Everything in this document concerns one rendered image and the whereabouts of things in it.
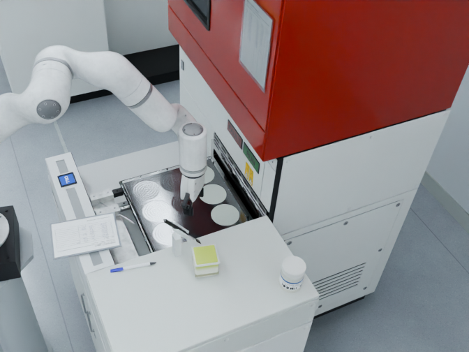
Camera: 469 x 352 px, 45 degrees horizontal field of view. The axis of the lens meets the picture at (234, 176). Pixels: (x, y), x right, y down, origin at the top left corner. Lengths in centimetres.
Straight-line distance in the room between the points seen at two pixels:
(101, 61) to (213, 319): 78
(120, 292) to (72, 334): 110
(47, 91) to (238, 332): 84
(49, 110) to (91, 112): 242
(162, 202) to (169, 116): 53
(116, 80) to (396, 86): 87
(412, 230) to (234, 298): 181
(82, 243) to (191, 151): 47
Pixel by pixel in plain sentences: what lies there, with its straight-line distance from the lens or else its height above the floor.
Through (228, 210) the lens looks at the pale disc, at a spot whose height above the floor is 90.
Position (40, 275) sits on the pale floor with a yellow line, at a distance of 302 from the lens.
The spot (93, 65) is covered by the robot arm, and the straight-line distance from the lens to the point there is 147.
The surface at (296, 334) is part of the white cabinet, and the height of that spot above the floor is 77.
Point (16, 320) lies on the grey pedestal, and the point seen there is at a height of 48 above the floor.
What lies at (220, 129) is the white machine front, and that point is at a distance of 212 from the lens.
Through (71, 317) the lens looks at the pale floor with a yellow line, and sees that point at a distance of 286.
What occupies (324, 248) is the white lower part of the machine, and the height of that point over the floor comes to 63.
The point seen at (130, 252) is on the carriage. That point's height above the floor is 88.
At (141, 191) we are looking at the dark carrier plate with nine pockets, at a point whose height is 90.
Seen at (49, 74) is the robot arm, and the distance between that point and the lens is 149.
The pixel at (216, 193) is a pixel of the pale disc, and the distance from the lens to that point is 206.
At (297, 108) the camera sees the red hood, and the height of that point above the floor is 141.
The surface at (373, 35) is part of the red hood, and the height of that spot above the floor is 160.
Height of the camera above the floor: 240
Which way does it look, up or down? 45 degrees down
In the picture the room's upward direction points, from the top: 5 degrees clockwise
